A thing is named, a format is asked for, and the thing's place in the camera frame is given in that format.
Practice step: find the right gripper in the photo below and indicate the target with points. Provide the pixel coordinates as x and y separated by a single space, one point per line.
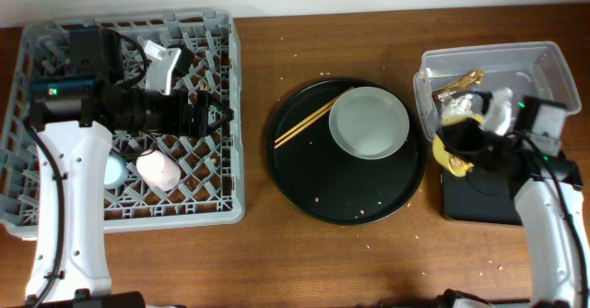
451 139

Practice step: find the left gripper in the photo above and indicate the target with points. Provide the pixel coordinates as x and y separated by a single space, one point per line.
182 124

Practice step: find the yellow plastic bowl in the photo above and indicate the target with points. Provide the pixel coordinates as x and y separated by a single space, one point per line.
455 165

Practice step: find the gold foil snack wrapper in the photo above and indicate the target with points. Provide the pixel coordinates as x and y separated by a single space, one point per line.
464 82

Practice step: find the pink plastic cup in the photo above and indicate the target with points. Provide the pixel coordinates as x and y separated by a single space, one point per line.
158 170

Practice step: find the grey round plate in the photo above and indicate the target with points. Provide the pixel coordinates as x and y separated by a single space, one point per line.
369 123

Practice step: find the blue plastic cup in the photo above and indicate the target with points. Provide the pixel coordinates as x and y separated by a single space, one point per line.
116 172

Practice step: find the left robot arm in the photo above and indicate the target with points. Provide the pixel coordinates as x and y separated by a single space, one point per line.
72 117

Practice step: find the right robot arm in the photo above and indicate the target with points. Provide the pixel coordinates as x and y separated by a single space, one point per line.
559 255

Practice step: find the grey plastic dishwasher rack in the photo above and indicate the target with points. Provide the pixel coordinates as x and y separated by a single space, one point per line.
210 190

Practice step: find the clear plastic waste bin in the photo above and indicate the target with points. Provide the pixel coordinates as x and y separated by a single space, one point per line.
536 68

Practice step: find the black rectangular tray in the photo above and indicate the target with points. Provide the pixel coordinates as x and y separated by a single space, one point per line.
479 197

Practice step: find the round black serving tray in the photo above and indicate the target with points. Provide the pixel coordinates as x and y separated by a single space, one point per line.
321 179

